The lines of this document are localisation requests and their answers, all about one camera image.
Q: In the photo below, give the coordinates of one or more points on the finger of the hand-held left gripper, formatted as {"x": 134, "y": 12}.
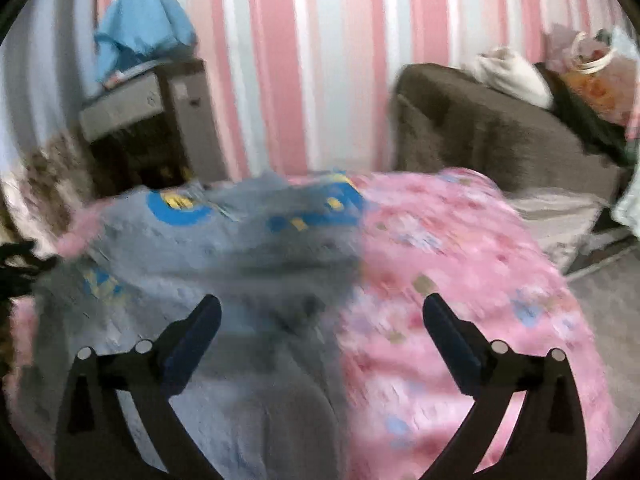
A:
{"x": 20, "y": 265}

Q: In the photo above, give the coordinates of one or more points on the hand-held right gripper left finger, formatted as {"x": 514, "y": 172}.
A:
{"x": 192, "y": 337}

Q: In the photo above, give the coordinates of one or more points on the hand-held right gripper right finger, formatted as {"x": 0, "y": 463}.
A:
{"x": 450, "y": 340}

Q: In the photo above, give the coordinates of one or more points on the grey denim jacket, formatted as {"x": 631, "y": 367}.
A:
{"x": 240, "y": 270}

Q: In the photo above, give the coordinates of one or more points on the pink floral blanket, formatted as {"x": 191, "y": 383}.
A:
{"x": 450, "y": 260}

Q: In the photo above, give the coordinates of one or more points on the brown floral patterned cloth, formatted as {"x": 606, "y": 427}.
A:
{"x": 45, "y": 180}

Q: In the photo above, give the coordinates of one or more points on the brown woven laundry basket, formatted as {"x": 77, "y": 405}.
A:
{"x": 475, "y": 130}

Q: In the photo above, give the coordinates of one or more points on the grey cabinet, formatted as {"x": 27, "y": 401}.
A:
{"x": 190, "y": 110}

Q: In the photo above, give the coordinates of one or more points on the pale white cloth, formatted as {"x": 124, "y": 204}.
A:
{"x": 630, "y": 200}

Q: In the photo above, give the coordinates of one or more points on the dark cloth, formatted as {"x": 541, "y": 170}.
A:
{"x": 580, "y": 115}

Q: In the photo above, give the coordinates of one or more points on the light blue cloth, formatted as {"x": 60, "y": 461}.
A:
{"x": 140, "y": 25}

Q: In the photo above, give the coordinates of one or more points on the white cloth bundle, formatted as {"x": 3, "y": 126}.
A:
{"x": 505, "y": 75}

